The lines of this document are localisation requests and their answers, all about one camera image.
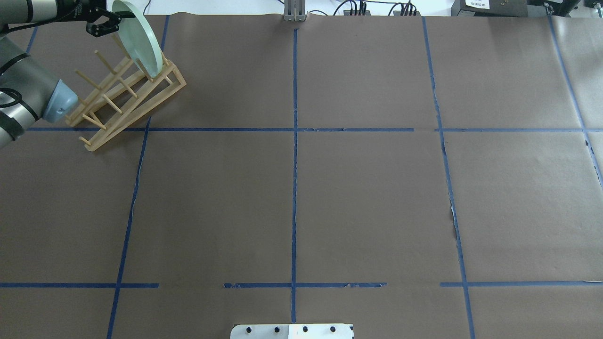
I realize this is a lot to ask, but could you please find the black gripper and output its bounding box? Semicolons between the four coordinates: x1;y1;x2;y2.
57;0;136;37

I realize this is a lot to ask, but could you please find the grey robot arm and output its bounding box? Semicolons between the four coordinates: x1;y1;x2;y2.
0;0;136;147

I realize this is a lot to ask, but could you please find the brown paper table cover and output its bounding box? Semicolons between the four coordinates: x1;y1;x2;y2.
1;13;602;339

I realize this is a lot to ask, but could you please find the wooden dish rack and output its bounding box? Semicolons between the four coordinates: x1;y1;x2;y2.
65;34;187;152

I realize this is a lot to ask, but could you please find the black cable connector block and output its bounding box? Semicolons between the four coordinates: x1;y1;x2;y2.
332;0;369;16
388;1;420;16

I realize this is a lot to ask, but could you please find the light green round plate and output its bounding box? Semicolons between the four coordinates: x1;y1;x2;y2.
111;0;163;79

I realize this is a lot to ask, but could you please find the black device with label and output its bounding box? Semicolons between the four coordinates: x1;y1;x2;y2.
450;0;528;17

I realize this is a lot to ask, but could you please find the grey metal camera post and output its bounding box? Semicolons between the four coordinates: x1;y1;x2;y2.
281;0;308;22

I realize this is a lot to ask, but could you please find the white mounting plate with bolts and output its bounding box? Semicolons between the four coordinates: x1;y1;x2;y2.
230;323;355;339

